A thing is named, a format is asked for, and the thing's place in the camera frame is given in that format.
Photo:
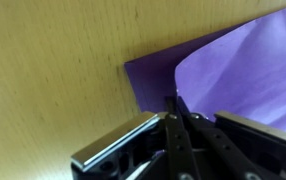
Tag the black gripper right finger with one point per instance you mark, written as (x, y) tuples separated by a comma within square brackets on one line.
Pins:
[(249, 143)]

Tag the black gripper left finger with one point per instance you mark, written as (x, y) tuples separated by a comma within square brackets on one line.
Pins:
[(116, 143)]

